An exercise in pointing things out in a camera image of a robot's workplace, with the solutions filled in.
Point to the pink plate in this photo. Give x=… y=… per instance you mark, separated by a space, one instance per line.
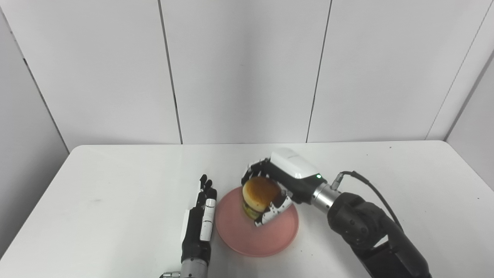
x=256 y=235

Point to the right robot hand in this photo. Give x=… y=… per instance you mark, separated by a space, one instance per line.
x=287 y=181

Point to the toy hamburger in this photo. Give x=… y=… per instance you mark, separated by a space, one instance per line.
x=259 y=197

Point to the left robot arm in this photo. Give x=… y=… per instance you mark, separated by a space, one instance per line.
x=189 y=269

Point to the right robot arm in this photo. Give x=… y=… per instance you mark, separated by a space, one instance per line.
x=370 y=231

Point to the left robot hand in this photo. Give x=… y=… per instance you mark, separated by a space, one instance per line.
x=200 y=227

